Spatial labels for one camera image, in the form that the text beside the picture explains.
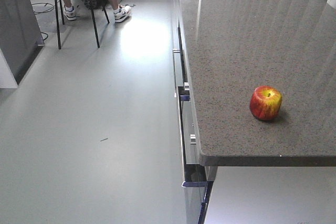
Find grey kitchen island cabinet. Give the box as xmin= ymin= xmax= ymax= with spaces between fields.
xmin=1 ymin=0 xmax=44 ymax=89

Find seated person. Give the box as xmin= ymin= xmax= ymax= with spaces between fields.
xmin=63 ymin=0 xmax=131 ymax=23

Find grey kitchen counter cabinets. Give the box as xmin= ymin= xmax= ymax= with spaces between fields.
xmin=180 ymin=0 xmax=335 ymax=223

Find red yellow apple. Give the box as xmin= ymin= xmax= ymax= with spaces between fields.
xmin=249 ymin=86 xmax=282 ymax=121

